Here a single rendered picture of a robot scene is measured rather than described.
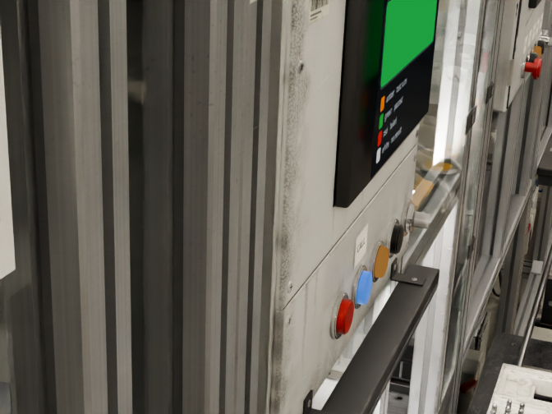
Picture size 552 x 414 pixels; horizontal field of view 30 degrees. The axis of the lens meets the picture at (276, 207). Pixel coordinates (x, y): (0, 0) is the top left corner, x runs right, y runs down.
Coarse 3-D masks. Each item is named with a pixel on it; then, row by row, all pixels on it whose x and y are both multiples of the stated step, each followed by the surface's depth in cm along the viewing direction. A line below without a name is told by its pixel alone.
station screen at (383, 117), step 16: (384, 0) 75; (384, 16) 76; (384, 32) 76; (432, 48) 95; (416, 64) 90; (432, 64) 96; (400, 80) 84; (416, 80) 91; (384, 96) 80; (400, 96) 85; (416, 96) 92; (384, 112) 81; (400, 112) 86; (416, 112) 93; (384, 128) 82; (400, 128) 87; (384, 144) 83; (384, 160) 84
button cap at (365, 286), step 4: (364, 272) 91; (368, 272) 91; (364, 276) 91; (368, 276) 91; (360, 280) 90; (364, 280) 90; (368, 280) 91; (360, 284) 90; (364, 284) 90; (368, 284) 91; (360, 288) 90; (364, 288) 90; (368, 288) 92; (360, 292) 90; (364, 292) 90; (368, 292) 92; (360, 296) 90; (364, 296) 90; (368, 296) 92; (360, 300) 91; (364, 300) 91; (364, 304) 91
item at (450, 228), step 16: (480, 16) 141; (480, 32) 144; (464, 160) 149; (464, 176) 152; (448, 224) 152; (448, 240) 153; (432, 256) 155; (448, 256) 154; (448, 272) 155; (448, 288) 156; (448, 320) 161; (416, 336) 160; (432, 336) 159; (416, 352) 161; (432, 352) 160; (416, 368) 162; (432, 368) 161; (416, 384) 163; (432, 384) 162; (416, 400) 164; (432, 400) 163
